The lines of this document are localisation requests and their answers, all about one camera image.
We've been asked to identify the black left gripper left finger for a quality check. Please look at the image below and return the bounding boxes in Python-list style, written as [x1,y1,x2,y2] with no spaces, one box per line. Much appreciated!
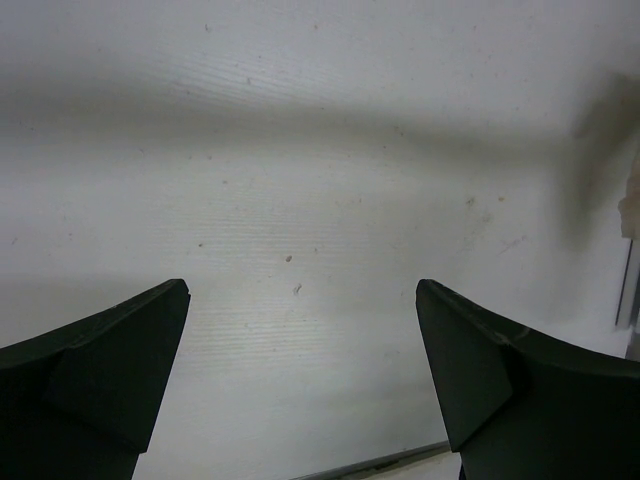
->
[1,279,190,479]

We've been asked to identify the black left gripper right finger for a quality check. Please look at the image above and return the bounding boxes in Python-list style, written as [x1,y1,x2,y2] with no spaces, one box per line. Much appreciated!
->
[416,279,639,479]

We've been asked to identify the beige trousers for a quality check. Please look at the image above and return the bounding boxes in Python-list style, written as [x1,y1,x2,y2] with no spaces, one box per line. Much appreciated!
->
[618,173,640,240]

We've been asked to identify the aluminium frame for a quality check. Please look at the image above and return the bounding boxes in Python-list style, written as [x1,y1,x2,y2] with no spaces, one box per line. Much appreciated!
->
[302,241,639,479]

